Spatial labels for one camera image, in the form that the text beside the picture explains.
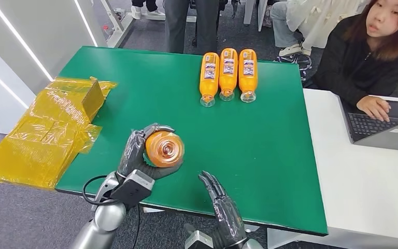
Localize white metal frame stand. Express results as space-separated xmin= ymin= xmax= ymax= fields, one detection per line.
xmin=99 ymin=0 xmax=134 ymax=48

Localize standing person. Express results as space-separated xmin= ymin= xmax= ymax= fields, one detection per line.
xmin=164 ymin=0 xmax=219 ymax=55

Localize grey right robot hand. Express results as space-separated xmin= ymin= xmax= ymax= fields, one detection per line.
xmin=198 ymin=171 xmax=248 ymax=249

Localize grey laptop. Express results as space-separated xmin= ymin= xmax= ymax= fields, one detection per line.
xmin=338 ymin=96 xmax=398 ymax=153

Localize yellow film wrapped cardboard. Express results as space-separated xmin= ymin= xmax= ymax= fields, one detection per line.
xmin=0 ymin=77 xmax=118 ymax=190

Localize orange juice bottle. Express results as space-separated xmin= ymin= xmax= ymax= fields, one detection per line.
xmin=199 ymin=52 xmax=220 ymax=108
xmin=238 ymin=49 xmax=259 ymax=103
xmin=219 ymin=48 xmax=238 ymax=102
xmin=143 ymin=130 xmax=185 ymax=169

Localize seated person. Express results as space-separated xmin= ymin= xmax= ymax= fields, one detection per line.
xmin=270 ymin=0 xmax=366 ymax=58

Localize green table mat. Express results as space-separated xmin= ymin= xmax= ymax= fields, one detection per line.
xmin=54 ymin=46 xmax=329 ymax=237

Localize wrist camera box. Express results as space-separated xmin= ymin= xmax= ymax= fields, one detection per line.
xmin=184 ymin=224 xmax=218 ymax=249
xmin=110 ymin=169 xmax=155 ymax=211

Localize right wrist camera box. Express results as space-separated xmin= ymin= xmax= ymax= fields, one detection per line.
xmin=184 ymin=224 xmax=218 ymax=249

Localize office chair wheel base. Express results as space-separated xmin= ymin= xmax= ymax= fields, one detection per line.
xmin=275 ymin=53 xmax=312 ymax=82

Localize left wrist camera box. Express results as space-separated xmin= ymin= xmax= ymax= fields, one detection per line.
xmin=110 ymin=169 xmax=155 ymax=211

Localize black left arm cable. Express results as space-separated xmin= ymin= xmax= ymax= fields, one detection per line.
xmin=82 ymin=175 xmax=117 ymax=207

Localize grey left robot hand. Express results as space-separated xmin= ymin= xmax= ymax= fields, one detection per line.
xmin=117 ymin=123 xmax=185 ymax=180

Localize person at laptop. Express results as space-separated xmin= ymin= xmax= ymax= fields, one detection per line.
xmin=310 ymin=0 xmax=398 ymax=122

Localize person's feet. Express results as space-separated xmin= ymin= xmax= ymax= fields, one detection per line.
xmin=131 ymin=0 xmax=166 ymax=21

